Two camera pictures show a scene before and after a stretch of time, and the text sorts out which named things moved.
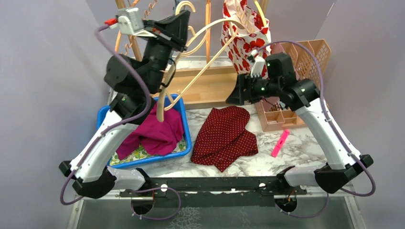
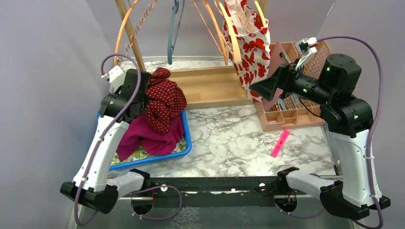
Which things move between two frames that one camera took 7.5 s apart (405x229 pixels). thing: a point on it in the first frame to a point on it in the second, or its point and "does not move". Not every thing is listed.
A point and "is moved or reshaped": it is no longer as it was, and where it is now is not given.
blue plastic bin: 175,101 does not move
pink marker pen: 284,135 does not move
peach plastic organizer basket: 311,59 does not move
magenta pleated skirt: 154,136 does not move
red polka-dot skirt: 223,137 to 165,99
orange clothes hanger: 208,31 is moved or reshaped
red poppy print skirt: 244,31 does not move
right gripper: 238,95 to 267,88
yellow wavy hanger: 261,12 does not move
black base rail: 214,192 does not move
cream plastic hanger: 162,93 to 231,35
